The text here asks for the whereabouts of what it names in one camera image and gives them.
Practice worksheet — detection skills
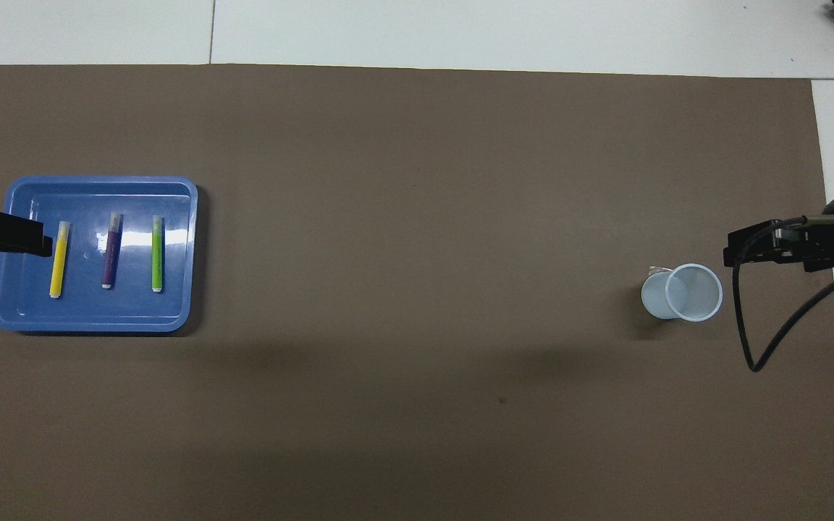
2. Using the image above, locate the yellow highlighter pen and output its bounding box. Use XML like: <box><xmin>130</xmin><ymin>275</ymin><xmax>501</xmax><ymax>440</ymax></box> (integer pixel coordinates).
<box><xmin>49</xmin><ymin>221</ymin><xmax>71</xmax><ymax>299</ymax></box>

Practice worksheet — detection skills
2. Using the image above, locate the purple highlighter pen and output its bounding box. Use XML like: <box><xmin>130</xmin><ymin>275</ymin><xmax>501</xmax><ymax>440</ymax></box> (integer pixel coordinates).
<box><xmin>101</xmin><ymin>213</ymin><xmax>124</xmax><ymax>290</ymax></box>

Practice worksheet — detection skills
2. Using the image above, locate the green highlighter pen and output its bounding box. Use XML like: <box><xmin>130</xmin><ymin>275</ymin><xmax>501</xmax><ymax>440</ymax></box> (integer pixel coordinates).
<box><xmin>151</xmin><ymin>216</ymin><xmax>164</xmax><ymax>293</ymax></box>

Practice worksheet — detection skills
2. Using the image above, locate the translucent plastic cup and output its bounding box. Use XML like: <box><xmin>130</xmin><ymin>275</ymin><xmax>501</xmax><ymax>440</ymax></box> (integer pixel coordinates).
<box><xmin>640</xmin><ymin>263</ymin><xmax>724</xmax><ymax>323</ymax></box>

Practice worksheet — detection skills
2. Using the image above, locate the blue plastic tray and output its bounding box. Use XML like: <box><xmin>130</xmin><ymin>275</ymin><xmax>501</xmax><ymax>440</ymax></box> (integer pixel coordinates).
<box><xmin>0</xmin><ymin>176</ymin><xmax>199</xmax><ymax>334</ymax></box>

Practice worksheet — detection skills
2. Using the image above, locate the large brown table mat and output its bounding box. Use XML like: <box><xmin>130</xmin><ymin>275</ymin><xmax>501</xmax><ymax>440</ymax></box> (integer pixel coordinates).
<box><xmin>0</xmin><ymin>64</ymin><xmax>834</xmax><ymax>521</ymax></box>

